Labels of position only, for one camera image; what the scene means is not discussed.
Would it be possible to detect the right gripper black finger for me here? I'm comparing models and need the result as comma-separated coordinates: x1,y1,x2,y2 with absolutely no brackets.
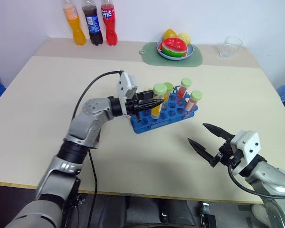
187,138,216,166
202,123,236,143

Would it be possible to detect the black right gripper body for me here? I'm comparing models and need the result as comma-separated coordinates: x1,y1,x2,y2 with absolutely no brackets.
210,142,243,168

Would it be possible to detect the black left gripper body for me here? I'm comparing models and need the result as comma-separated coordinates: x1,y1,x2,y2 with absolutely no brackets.
125,93,144,122

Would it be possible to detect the yellow test tube green cap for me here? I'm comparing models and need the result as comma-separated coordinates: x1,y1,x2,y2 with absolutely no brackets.
151,83,168,120
162,82,173,104

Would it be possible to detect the blue test tube rack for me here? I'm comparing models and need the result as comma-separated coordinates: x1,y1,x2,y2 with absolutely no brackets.
130,91,200,135

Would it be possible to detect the red test tube green cap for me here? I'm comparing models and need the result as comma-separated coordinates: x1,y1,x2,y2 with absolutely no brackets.
176,77,192,99

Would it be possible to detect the red white test tube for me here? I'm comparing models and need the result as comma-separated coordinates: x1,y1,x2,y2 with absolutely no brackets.
184,90,203,117

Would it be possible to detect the green silicone mat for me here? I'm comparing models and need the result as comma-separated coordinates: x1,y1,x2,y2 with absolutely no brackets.
139,41,203,68

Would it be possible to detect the light blue plate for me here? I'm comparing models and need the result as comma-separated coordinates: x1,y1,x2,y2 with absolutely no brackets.
156,39,195,60

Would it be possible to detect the toy watermelon slice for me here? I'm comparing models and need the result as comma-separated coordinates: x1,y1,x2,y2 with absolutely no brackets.
161,37,189,58

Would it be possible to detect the black metal clamp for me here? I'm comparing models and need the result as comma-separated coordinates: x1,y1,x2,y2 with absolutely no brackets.
199,201,217,228

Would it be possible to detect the yellow toy pepper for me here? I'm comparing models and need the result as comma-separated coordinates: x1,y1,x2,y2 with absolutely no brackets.
162,28,179,41

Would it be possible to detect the white shoe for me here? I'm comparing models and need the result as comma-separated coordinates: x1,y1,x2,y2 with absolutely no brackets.
251,203,273,226

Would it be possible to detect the yellow toy lemon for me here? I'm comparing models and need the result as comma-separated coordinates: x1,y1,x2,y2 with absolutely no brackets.
177,33,192,46

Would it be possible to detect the red soda bottle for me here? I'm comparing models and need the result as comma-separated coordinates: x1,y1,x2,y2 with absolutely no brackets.
100,0,119,46

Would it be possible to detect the clear plastic cup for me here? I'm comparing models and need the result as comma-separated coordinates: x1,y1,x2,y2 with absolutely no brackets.
219,36,243,59

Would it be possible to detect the dark cola bottle blue label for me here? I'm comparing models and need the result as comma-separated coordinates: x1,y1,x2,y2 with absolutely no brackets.
82,0,104,46

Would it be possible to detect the orange soda bottle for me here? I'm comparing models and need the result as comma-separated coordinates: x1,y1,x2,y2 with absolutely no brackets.
63,0,87,46

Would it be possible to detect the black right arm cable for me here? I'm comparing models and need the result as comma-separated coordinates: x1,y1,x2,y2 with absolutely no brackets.
227,163,285,198

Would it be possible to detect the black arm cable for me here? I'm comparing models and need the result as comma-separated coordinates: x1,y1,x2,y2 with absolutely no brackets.
227,163,285,198
71,70,124,228

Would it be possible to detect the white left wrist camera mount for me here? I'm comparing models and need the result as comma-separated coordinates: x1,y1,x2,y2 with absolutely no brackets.
115,71,139,117

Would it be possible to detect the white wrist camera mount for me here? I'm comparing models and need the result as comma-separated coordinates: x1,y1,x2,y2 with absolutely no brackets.
115,71,139,117
229,130,261,177

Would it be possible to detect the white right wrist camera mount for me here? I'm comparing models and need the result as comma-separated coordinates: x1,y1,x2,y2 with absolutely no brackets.
229,130,261,177

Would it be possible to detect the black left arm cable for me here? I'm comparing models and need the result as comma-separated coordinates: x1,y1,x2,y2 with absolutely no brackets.
71,70,124,228

